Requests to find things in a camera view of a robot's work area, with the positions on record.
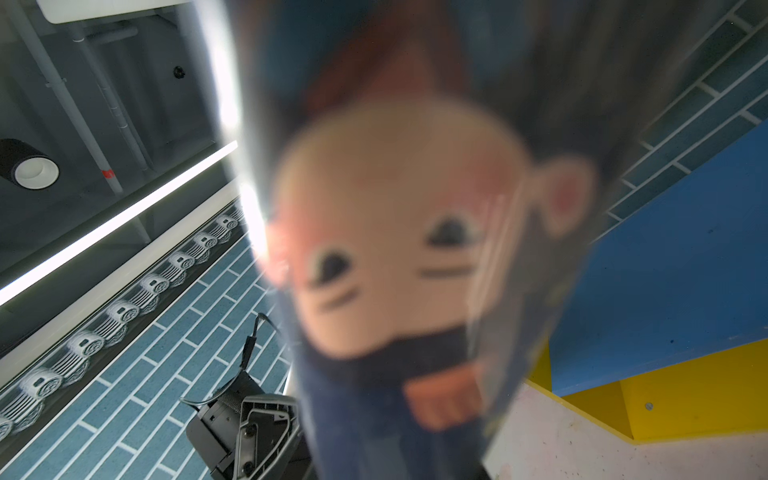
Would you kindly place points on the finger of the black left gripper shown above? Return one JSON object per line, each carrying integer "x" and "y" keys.
{"x": 268, "y": 435}

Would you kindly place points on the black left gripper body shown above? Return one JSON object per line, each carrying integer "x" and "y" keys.
{"x": 214, "y": 429}

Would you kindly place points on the colourful cartoon history book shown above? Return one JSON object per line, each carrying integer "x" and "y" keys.
{"x": 432, "y": 174}

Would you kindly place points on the ceiling linear light strip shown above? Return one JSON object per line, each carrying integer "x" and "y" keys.
{"x": 39, "y": 272}

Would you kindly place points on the ceiling round spotlight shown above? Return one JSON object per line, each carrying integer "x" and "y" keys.
{"x": 27, "y": 167}

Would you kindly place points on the yellow pink blue bookshelf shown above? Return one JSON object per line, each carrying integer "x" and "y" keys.
{"x": 665, "y": 337}

